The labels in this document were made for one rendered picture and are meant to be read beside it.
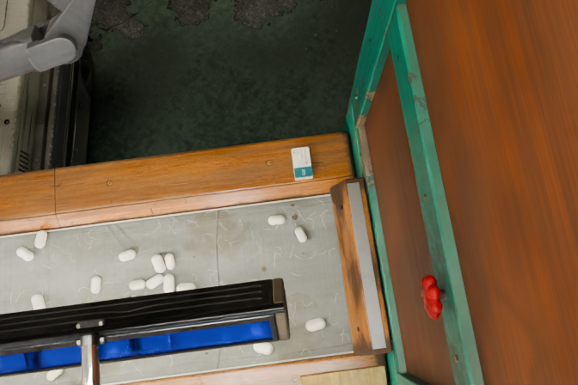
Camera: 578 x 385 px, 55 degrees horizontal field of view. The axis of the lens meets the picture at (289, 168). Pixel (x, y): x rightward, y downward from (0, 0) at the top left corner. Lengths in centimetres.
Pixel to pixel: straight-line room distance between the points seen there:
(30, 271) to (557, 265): 99
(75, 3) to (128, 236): 46
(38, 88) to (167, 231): 76
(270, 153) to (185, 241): 24
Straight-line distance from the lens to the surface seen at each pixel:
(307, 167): 105
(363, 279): 95
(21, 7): 173
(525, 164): 39
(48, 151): 168
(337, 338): 107
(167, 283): 107
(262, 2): 213
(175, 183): 109
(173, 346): 75
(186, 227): 110
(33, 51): 91
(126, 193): 112
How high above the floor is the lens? 180
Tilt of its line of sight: 75 degrees down
